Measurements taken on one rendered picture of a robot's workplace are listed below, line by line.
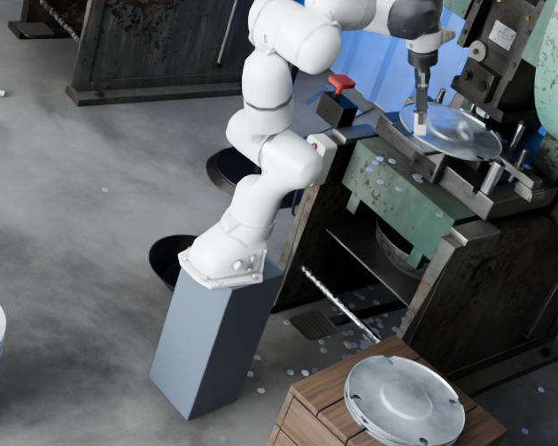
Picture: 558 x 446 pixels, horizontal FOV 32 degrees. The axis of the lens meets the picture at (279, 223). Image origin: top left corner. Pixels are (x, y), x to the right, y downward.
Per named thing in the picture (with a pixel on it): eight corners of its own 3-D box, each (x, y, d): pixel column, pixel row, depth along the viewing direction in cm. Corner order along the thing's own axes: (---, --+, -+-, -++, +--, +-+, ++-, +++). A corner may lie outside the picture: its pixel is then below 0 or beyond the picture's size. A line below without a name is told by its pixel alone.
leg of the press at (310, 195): (268, 316, 306) (364, 57, 258) (246, 293, 312) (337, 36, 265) (457, 262, 365) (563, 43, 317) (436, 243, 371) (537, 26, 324)
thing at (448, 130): (455, 103, 282) (456, 100, 282) (522, 158, 264) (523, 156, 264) (378, 104, 266) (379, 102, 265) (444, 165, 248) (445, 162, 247)
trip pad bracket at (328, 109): (323, 164, 285) (344, 105, 275) (303, 146, 290) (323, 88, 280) (338, 162, 289) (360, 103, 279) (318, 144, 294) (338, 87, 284)
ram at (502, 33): (485, 111, 255) (534, 5, 239) (445, 81, 263) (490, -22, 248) (525, 105, 266) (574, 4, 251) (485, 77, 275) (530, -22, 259)
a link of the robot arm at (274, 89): (265, 120, 208) (258, 63, 193) (214, 78, 216) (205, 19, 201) (332, 72, 214) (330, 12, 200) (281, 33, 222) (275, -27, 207)
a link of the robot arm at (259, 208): (277, 250, 229) (309, 161, 216) (220, 208, 237) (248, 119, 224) (306, 236, 237) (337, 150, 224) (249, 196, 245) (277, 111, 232)
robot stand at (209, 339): (187, 421, 259) (231, 290, 235) (148, 377, 268) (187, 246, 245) (237, 400, 271) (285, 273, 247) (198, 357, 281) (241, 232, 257)
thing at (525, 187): (529, 202, 261) (546, 170, 256) (484, 167, 271) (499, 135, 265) (542, 199, 265) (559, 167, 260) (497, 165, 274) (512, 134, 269)
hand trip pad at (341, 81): (332, 108, 278) (340, 85, 274) (319, 97, 281) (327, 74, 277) (349, 106, 283) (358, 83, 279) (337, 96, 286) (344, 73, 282)
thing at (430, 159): (407, 195, 257) (426, 150, 250) (372, 165, 265) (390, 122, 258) (468, 181, 273) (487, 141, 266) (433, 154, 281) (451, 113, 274)
